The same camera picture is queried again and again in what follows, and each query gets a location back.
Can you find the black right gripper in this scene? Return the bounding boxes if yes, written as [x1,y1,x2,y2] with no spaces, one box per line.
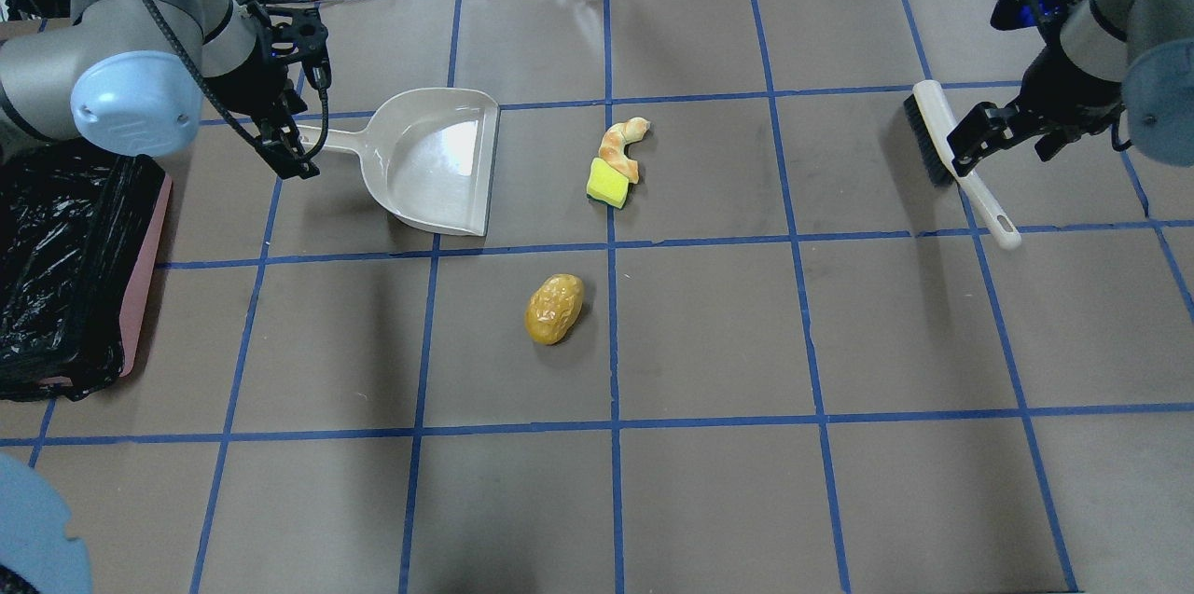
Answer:
[947,0,1125,177]

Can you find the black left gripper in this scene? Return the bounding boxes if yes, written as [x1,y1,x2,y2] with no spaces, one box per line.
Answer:
[244,5,331,179]

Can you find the white hand brush black bristles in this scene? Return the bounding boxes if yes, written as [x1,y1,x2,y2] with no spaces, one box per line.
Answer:
[903,80,1022,251]

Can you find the beige plastic dustpan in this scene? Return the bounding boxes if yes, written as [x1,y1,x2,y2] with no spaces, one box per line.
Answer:
[299,88,501,237]

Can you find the yellow green sponge piece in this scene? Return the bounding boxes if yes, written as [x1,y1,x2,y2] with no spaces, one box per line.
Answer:
[585,158,632,209]

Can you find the toy croissant bread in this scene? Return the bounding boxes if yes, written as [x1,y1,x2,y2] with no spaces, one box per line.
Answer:
[598,117,652,185]

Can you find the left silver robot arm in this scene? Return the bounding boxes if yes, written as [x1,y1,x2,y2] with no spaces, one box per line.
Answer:
[1,0,331,179]

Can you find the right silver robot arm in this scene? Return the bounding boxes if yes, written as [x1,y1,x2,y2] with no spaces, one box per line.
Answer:
[944,0,1193,176]

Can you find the pink bin with black bag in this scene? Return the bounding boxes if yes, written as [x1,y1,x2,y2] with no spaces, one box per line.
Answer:
[1,140,172,402]

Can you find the toy yellow potato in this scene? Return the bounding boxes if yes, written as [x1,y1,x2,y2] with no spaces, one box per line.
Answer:
[524,272,585,345]

